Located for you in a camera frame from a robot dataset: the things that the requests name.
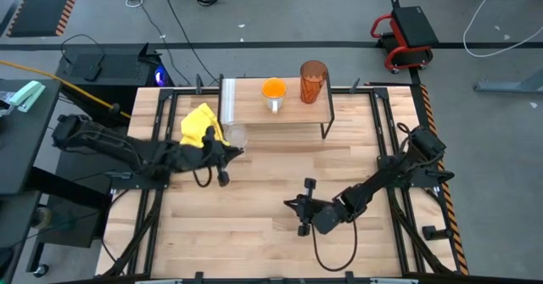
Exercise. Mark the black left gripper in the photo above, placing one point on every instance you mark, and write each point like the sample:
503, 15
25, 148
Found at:
199, 157

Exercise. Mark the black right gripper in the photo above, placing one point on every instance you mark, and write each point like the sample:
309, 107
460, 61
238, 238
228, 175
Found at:
322, 216

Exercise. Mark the clear plastic cup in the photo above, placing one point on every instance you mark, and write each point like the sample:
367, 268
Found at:
236, 135

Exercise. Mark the yellow and white ceramic mug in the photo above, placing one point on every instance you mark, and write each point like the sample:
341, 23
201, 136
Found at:
273, 88

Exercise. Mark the orange translucent tumbler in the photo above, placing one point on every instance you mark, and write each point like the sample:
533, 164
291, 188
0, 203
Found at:
313, 85

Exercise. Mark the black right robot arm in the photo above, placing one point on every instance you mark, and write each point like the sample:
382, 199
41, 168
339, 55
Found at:
382, 182

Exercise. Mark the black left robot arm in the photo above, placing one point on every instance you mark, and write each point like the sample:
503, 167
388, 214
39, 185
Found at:
110, 144

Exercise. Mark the wooden shelf with black legs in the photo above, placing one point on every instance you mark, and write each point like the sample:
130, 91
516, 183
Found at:
246, 106

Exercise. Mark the yellow cloth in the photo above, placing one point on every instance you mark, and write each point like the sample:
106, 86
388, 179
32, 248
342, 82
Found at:
195, 125

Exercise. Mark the black computer tower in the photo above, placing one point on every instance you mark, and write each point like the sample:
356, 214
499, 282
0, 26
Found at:
119, 70

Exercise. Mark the orange black hazard strip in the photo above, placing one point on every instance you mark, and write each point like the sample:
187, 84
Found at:
452, 216

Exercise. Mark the black desk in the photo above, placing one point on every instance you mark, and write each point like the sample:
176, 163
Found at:
21, 140

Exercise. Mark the mint green stapler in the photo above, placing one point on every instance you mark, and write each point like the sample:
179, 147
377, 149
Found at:
27, 95

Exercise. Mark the red and black rolling stool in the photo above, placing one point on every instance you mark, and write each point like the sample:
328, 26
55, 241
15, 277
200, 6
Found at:
411, 29

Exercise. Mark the black mat with striped edge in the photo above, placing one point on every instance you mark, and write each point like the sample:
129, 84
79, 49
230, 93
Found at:
42, 4

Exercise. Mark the grey stand base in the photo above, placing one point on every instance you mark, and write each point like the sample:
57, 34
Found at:
509, 85

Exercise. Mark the black aluminium table frame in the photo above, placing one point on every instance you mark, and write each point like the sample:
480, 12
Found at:
166, 94

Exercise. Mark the black rolling cart frame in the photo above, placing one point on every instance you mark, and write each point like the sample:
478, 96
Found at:
72, 224

